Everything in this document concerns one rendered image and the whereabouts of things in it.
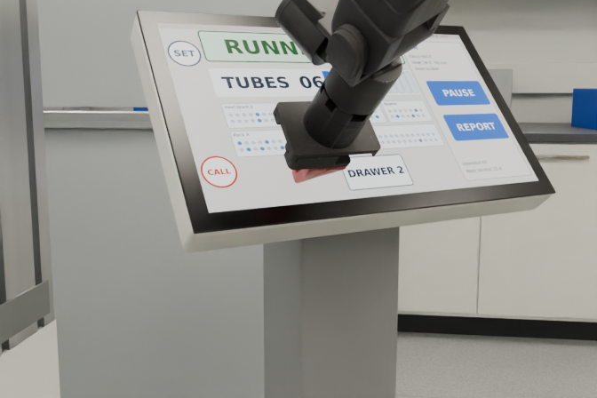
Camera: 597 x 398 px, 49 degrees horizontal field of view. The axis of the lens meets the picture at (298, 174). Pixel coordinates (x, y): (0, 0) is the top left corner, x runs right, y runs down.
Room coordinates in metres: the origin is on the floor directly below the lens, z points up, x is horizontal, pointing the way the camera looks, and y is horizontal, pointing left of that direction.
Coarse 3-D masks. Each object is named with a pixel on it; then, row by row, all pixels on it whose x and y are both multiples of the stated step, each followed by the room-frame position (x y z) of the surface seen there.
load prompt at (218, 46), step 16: (208, 32) 0.85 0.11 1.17; (224, 32) 0.86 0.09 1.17; (240, 32) 0.87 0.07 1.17; (256, 32) 0.88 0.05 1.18; (208, 48) 0.83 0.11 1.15; (224, 48) 0.84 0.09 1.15; (240, 48) 0.85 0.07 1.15; (256, 48) 0.86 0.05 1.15; (272, 48) 0.87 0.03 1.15; (288, 48) 0.88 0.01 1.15
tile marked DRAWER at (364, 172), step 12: (360, 156) 0.80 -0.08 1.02; (372, 156) 0.81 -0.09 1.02; (384, 156) 0.82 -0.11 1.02; (396, 156) 0.82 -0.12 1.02; (348, 168) 0.78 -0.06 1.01; (360, 168) 0.79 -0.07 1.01; (372, 168) 0.80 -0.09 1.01; (384, 168) 0.80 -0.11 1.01; (396, 168) 0.81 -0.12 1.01; (348, 180) 0.77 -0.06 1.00; (360, 180) 0.78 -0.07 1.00; (372, 180) 0.78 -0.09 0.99; (384, 180) 0.79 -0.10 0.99; (396, 180) 0.80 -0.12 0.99; (408, 180) 0.80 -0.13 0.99
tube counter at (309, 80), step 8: (296, 72) 0.86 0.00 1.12; (304, 72) 0.86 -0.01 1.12; (312, 72) 0.87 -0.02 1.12; (320, 72) 0.87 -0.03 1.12; (328, 72) 0.88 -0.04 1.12; (408, 72) 0.94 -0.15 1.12; (304, 80) 0.85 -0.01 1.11; (312, 80) 0.86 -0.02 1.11; (320, 80) 0.86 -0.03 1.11; (400, 80) 0.92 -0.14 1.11; (408, 80) 0.93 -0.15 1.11; (304, 88) 0.84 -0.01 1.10; (312, 88) 0.85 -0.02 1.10; (392, 88) 0.91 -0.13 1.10; (400, 88) 0.91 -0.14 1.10; (408, 88) 0.92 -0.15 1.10; (416, 88) 0.92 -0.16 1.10
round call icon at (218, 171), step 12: (204, 156) 0.72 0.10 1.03; (216, 156) 0.72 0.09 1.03; (228, 156) 0.73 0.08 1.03; (204, 168) 0.71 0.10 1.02; (216, 168) 0.71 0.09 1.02; (228, 168) 0.72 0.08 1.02; (204, 180) 0.70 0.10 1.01; (216, 180) 0.70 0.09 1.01; (228, 180) 0.71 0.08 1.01; (240, 180) 0.71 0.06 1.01
